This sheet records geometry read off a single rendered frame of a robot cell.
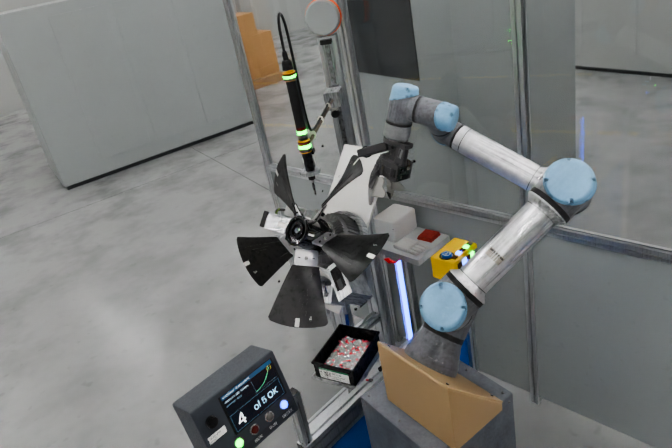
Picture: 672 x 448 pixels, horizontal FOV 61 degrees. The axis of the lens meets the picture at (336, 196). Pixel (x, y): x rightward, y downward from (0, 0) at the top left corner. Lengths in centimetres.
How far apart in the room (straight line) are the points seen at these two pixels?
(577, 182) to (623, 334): 123
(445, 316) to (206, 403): 61
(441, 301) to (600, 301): 119
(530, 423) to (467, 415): 147
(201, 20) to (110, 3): 109
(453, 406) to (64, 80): 641
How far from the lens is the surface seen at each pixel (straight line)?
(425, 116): 157
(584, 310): 258
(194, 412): 148
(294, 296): 216
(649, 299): 243
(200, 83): 772
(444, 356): 157
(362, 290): 220
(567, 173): 145
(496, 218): 253
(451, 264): 210
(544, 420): 301
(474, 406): 155
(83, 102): 737
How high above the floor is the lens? 221
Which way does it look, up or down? 25 degrees down
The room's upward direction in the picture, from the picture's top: 11 degrees counter-clockwise
